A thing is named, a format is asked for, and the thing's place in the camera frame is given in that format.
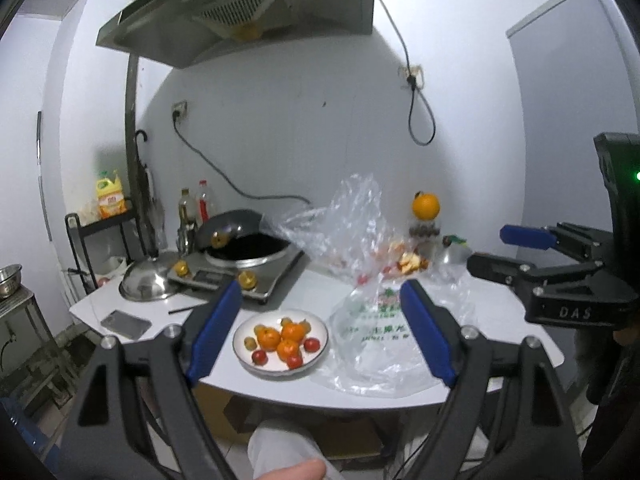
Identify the red cherry tomato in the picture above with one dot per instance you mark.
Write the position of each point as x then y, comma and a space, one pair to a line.
294, 361
312, 344
361, 277
259, 356

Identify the red label bottle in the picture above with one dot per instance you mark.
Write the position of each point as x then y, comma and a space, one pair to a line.
203, 202

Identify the clear plastic bag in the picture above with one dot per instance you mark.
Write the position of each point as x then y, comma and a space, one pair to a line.
350, 225

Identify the black metal rack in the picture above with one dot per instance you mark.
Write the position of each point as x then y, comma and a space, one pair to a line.
100, 223

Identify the person's leg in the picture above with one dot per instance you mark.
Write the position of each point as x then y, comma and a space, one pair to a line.
280, 445

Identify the orange tangerine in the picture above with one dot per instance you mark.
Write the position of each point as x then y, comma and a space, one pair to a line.
292, 331
288, 349
268, 338

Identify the white printed plastic bag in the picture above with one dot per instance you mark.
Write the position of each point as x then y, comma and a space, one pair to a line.
370, 355

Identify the steel bowl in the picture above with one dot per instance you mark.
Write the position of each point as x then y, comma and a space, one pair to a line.
10, 280

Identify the dark red grapes bunch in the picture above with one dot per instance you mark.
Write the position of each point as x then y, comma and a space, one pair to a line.
425, 230

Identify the steel range hood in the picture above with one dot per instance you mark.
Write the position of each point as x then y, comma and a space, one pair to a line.
200, 20

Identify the white wall outlet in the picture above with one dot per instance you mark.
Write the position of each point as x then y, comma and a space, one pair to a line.
180, 108
412, 75

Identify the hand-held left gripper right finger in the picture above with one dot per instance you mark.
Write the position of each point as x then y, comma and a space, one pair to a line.
427, 332

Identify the yellow detergent bottle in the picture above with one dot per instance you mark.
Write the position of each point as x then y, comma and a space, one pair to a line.
111, 200

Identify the folded umbrella with hook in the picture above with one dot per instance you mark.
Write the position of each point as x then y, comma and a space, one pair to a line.
147, 200

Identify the small steel container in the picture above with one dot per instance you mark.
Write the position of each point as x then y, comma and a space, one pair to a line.
185, 240

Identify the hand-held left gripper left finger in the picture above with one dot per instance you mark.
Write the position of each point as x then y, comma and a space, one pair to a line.
215, 332

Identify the white round plate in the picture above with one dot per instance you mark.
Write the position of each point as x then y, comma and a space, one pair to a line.
320, 330

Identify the steel induction stove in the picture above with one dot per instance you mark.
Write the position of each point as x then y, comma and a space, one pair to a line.
280, 280

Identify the large orange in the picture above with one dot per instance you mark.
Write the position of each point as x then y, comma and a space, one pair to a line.
426, 206

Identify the cardboard box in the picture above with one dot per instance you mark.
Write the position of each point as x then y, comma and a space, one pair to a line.
350, 442

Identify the smartphone in clear case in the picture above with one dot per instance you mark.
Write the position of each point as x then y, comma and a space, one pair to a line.
125, 323

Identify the steel wok lid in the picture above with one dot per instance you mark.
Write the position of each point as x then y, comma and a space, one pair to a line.
145, 282

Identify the blue water jug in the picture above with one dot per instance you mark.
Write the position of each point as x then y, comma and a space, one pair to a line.
15, 425

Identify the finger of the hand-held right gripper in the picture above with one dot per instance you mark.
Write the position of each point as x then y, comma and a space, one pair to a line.
495, 265
525, 236

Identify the gold stove knob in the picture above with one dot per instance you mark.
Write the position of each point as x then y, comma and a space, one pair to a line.
181, 268
246, 278

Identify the dark oil bottle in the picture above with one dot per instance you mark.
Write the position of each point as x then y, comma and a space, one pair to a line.
186, 210

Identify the dark chopstick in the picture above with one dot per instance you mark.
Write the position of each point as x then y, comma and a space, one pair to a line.
187, 308

